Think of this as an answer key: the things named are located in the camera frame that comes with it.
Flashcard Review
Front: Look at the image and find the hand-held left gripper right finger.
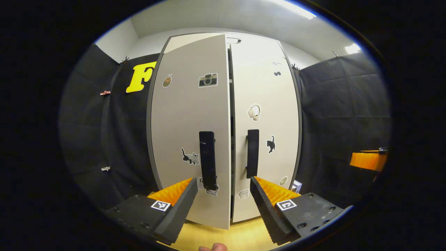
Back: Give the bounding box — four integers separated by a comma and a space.
249, 176, 349, 245

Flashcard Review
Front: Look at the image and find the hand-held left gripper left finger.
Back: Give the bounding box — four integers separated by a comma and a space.
105, 177, 199, 245

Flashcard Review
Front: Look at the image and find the cabinet door with camera sticker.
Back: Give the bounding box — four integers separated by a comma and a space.
151, 34, 231, 230

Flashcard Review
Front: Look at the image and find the white shoe cabinet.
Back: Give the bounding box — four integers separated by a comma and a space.
146, 31, 303, 230

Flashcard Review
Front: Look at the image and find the cabinet door with headphone sticker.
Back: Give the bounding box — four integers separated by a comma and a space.
230, 36, 300, 223

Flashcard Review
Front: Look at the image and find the black backdrop cloth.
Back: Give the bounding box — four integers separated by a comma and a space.
59, 44, 161, 210
293, 52, 391, 209

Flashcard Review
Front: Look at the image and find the black door handle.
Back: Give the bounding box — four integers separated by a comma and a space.
245, 129, 260, 179
199, 131, 218, 191

